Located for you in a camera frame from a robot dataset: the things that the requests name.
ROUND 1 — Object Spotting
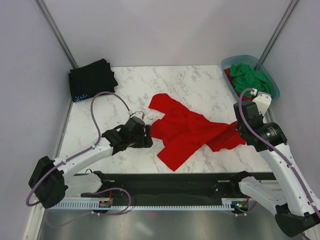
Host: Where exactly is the folded black t shirt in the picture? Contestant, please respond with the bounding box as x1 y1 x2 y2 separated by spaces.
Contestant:
68 58 118 102

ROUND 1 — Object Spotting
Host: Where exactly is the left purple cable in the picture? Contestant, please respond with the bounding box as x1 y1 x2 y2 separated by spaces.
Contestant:
25 91 133 207

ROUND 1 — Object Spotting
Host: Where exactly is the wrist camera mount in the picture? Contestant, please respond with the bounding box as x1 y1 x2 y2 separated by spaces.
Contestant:
127 110 145 120
250 88 272 117

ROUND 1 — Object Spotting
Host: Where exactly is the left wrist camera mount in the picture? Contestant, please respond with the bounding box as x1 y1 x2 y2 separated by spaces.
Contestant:
127 110 145 120

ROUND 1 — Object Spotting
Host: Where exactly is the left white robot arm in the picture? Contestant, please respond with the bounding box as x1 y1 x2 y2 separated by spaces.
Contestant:
26 116 153 209

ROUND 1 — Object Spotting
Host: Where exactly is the left aluminium frame post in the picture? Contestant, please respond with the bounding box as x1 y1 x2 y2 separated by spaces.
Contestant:
35 0 78 69

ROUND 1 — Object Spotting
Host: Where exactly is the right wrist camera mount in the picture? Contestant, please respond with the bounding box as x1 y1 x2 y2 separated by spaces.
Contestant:
250 88 272 117

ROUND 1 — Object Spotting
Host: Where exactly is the aluminium frame post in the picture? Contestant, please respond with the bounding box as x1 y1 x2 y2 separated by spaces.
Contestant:
259 0 300 64
35 0 78 69

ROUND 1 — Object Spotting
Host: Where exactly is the right aluminium frame post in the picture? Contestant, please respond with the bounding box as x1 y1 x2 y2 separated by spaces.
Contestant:
259 0 300 64

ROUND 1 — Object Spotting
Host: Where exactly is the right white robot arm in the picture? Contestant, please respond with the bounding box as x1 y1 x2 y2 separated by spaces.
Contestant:
229 100 320 238

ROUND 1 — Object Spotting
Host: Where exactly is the red t shirt in basin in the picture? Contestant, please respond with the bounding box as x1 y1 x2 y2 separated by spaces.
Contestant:
224 68 254 101

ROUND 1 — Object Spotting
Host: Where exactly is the white slotted cable duct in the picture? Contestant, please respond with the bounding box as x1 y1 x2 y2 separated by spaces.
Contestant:
50 198 249 211

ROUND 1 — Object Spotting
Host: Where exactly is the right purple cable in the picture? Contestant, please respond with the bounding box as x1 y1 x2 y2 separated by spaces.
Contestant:
237 87 320 226

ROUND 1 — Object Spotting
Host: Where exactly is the green t shirt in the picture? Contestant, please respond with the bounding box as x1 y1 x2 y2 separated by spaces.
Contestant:
229 63 274 97

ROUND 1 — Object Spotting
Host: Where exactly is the red t shirt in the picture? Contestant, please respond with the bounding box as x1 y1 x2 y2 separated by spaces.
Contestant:
149 93 246 171
224 68 254 101

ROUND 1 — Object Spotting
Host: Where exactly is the blue plastic basin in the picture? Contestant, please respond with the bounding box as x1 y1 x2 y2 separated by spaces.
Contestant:
220 55 280 100

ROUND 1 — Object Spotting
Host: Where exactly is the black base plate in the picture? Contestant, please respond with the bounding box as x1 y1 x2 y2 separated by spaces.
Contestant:
80 172 276 207

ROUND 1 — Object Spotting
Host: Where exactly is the purple cable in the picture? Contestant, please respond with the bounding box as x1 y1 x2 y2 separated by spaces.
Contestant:
25 91 133 207
237 87 320 226

